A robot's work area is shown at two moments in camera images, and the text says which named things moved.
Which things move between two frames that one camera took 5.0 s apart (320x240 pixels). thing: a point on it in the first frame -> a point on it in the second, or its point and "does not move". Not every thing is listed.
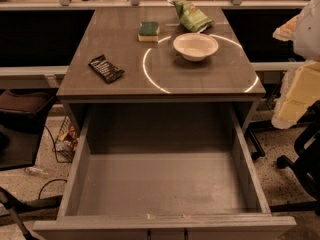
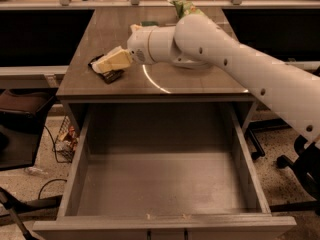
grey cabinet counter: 143,56 does not move
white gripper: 308,34 -> 138,48
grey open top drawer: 164,172 does not move
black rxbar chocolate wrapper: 106,69 does not move
